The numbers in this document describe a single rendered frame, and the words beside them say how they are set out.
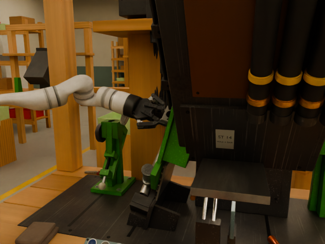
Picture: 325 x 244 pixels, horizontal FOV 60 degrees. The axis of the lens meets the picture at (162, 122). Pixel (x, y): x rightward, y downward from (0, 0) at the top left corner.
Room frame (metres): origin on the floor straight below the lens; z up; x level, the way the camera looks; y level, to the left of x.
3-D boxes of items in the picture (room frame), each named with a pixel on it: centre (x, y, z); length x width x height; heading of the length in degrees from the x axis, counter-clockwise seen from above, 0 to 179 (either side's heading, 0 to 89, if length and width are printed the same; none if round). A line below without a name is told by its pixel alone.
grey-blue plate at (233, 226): (0.66, -0.18, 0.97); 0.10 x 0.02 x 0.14; 165
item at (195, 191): (0.72, -0.19, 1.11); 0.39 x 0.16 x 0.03; 165
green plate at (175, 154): (0.80, -0.05, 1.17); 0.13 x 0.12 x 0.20; 75
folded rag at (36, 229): (0.71, 0.35, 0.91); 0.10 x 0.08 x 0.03; 172
